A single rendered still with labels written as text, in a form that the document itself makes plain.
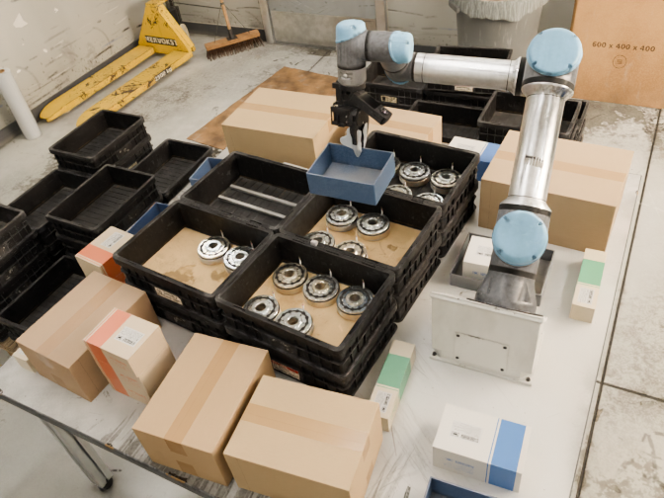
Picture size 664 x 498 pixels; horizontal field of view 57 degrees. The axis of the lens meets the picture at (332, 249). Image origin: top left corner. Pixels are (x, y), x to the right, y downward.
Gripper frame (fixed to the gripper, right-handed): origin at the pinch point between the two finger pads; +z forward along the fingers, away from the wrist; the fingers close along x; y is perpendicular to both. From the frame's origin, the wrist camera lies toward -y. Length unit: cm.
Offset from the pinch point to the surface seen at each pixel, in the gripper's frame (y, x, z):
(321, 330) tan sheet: -6, 37, 34
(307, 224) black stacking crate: 17.4, 4.0, 26.7
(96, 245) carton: 79, 36, 32
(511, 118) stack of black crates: -10, -139, 44
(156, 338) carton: 30, 62, 31
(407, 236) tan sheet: -12.6, -5.0, 28.4
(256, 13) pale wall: 235, -281, 50
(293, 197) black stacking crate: 31.4, -10.3, 27.7
